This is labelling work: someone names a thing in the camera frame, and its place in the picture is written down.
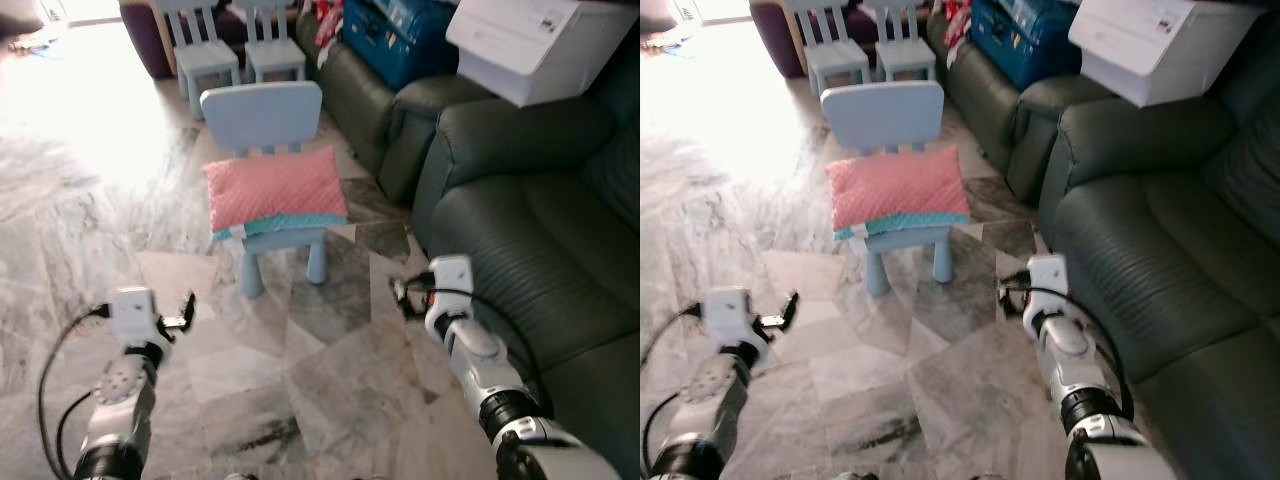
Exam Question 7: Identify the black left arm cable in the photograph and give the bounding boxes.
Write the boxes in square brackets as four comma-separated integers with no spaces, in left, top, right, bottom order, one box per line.
[640,305,707,480]
[37,305,113,480]

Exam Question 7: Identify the dark green leather sofa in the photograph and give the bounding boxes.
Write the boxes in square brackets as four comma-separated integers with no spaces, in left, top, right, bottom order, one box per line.
[411,30,641,480]
[1037,35,1280,480]

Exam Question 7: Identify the red and white bag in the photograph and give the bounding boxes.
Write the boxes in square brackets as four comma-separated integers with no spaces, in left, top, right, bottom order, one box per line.
[314,0,346,51]
[940,0,973,51]

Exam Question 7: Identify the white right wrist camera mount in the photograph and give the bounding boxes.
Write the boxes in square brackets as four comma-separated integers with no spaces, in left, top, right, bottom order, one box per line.
[424,255,474,339]
[1024,254,1071,336]

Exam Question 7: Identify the blue storage crate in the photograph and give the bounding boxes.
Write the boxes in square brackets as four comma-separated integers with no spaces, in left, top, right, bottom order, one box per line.
[341,0,461,93]
[968,0,1086,93]

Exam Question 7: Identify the dark purple pouf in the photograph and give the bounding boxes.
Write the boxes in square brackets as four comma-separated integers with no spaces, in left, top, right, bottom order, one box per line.
[748,0,806,79]
[118,0,176,81]

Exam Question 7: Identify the white plastic box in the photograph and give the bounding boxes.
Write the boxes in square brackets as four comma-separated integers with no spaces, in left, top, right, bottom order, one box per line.
[445,0,641,109]
[1068,0,1266,109]

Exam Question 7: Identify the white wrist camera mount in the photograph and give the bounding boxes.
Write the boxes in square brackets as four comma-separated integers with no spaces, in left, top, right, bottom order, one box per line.
[108,287,163,348]
[424,255,474,339]
[1024,254,1071,336]
[703,286,756,346]

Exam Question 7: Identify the light blue child chair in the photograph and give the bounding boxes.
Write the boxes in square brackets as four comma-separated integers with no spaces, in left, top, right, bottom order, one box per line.
[155,0,242,122]
[820,81,954,298]
[862,0,938,83]
[200,81,331,300]
[232,0,308,86]
[785,0,871,97]

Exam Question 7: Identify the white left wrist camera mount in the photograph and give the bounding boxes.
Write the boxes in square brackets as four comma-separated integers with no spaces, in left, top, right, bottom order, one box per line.
[108,287,163,348]
[703,286,756,346]

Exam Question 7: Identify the dark green leather armchair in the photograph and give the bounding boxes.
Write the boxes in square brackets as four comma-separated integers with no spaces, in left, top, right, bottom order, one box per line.
[296,0,506,208]
[925,0,1131,206]

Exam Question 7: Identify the pink plush pillow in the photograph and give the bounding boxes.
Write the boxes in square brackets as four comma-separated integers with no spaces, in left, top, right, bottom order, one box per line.
[202,144,349,242]
[826,145,973,242]

